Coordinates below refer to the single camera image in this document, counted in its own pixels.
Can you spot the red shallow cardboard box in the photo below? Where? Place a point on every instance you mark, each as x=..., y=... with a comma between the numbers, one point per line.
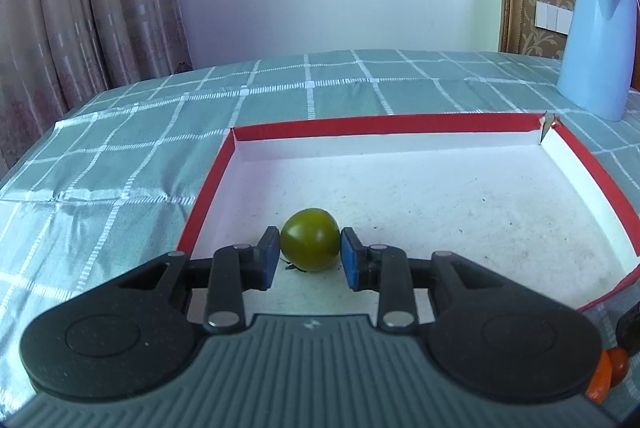
x=518, y=193

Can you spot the white wall switch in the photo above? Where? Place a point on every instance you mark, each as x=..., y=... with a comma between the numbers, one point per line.
x=552, y=18

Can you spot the light blue electric kettle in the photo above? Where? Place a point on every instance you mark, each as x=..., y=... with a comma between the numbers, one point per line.
x=597, y=61

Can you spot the pink patterned curtain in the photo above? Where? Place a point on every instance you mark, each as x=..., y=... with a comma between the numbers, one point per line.
x=56, y=54

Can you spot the orange mandarin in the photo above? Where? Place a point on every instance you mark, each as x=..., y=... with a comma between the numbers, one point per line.
x=600, y=382

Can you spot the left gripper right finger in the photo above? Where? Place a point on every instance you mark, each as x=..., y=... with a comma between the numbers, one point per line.
x=384, y=269

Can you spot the teal checked bed sheet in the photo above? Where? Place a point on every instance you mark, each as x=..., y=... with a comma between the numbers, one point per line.
x=112, y=183

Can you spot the large green tomato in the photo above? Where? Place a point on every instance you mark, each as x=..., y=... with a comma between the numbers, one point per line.
x=310, y=240

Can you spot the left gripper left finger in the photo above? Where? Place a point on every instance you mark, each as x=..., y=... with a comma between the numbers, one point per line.
x=236, y=269

